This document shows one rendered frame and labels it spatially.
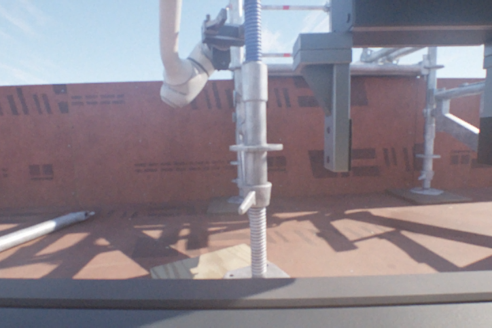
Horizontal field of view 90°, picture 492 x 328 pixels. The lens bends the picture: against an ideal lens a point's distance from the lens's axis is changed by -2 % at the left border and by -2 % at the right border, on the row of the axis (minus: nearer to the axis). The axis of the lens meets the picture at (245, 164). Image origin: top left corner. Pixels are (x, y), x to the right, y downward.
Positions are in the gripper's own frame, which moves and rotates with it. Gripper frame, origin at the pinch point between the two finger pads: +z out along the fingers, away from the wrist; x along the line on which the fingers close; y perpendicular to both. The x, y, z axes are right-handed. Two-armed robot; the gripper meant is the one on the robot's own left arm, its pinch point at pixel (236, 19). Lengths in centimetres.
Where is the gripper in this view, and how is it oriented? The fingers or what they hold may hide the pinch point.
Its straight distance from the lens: 74.5
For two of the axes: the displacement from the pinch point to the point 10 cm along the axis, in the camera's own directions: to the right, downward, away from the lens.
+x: 9.3, -0.7, 3.6
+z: 3.7, 1.0, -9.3
